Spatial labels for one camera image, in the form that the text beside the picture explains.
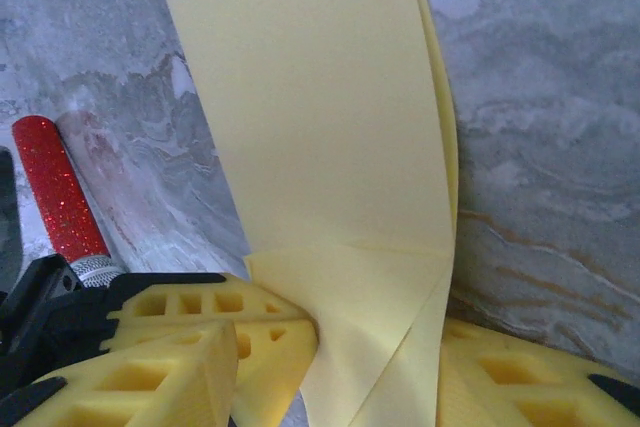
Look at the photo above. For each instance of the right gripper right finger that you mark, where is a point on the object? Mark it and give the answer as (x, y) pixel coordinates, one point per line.
(525, 387)

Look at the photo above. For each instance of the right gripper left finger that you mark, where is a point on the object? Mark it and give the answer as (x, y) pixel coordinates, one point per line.
(165, 387)

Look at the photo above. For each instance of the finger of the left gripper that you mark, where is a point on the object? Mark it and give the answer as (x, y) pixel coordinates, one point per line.
(275, 367)
(210, 297)

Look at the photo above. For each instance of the yellow paper sheet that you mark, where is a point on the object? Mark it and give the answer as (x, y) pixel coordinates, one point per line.
(320, 122)

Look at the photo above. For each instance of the red glitter microphone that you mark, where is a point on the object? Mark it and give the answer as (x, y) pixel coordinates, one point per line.
(60, 197)

